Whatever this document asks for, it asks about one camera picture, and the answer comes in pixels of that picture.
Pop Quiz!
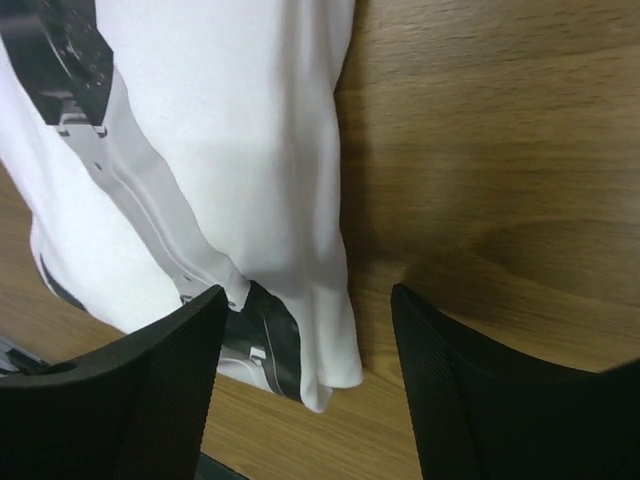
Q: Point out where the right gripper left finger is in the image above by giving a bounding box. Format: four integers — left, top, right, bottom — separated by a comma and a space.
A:
1, 287, 227, 479

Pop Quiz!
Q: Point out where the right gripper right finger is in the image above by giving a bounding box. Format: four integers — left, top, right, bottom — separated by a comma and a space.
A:
391, 284, 639, 479

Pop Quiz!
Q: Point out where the white t shirt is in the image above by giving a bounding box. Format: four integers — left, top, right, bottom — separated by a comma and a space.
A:
1, 1, 363, 412

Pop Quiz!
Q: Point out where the aluminium frame rail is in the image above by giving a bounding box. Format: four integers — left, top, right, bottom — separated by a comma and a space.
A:
0, 336, 49, 377

